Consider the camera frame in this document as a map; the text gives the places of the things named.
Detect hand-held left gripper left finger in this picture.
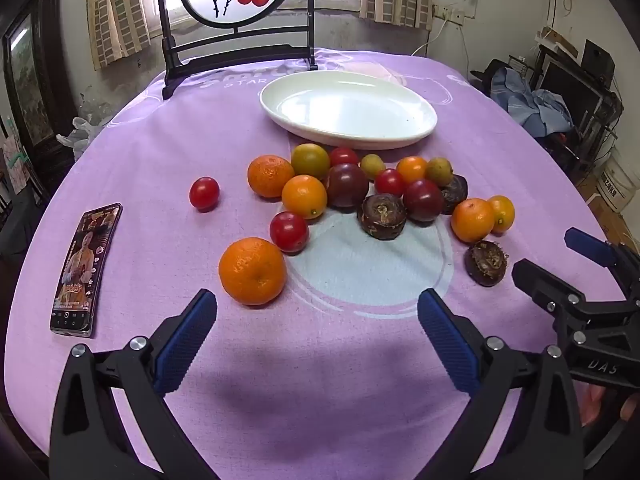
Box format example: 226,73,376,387
49,288,221,480

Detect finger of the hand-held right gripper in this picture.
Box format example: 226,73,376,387
565,227,640,301
511,259,588,313

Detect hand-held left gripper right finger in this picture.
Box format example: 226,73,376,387
415,288,585,480

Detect brown water chestnut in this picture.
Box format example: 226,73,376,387
439,174,469,215
357,193,408,241
464,240,509,287

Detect small smooth orange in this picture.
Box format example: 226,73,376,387
396,156,429,185
451,198,496,243
487,195,516,234
281,174,328,220

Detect large mandarin orange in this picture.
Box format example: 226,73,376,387
218,236,287,306

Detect dark purple tomato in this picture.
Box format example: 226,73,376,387
402,179,444,223
325,163,370,209

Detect red cherry tomato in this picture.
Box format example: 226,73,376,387
189,176,221,212
328,146,360,168
374,168,406,198
269,211,309,254

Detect small green yellow tomato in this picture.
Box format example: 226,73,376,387
360,154,386,181
425,157,454,187

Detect white oval plate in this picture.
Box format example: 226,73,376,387
259,70,438,151

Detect person's right hand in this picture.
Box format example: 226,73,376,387
580,385,640,426

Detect white plastic bucket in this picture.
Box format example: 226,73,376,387
600,152,640,213

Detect smartphone with lit screen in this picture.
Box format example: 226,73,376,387
49,203,123,338

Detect black metal rack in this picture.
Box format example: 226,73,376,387
530,42,625,186

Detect blue cloth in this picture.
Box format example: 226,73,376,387
490,67,575,137

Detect black speaker box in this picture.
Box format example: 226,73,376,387
581,39,616,88

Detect black chair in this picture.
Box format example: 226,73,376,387
470,59,511,96

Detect large green yellow tomato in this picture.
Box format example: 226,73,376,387
291,143,331,181

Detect white plastic bag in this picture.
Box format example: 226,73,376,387
56,116,106,161

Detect black framed round painted screen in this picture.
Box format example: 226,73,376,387
155,0,319,101

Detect dark wooden cabinet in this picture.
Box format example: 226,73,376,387
0,0,76,196

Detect white power cable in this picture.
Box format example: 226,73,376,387
411,20,446,57

